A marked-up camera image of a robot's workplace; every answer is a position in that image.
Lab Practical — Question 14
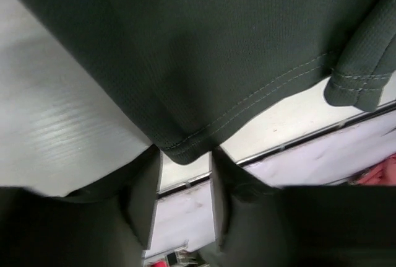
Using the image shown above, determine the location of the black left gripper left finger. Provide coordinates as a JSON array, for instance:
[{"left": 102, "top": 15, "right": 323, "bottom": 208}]
[{"left": 1, "top": 146, "right": 162, "bottom": 266}]

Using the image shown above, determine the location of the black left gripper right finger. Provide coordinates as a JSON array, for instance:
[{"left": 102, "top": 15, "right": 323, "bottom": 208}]
[{"left": 207, "top": 148, "right": 395, "bottom": 266}]

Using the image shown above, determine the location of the dark grey t shirt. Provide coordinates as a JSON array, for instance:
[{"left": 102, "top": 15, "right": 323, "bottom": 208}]
[{"left": 21, "top": 0, "right": 395, "bottom": 164}]

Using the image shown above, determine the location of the pile of colourful clothes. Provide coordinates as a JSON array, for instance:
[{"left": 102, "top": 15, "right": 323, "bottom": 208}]
[{"left": 348, "top": 154, "right": 396, "bottom": 186}]

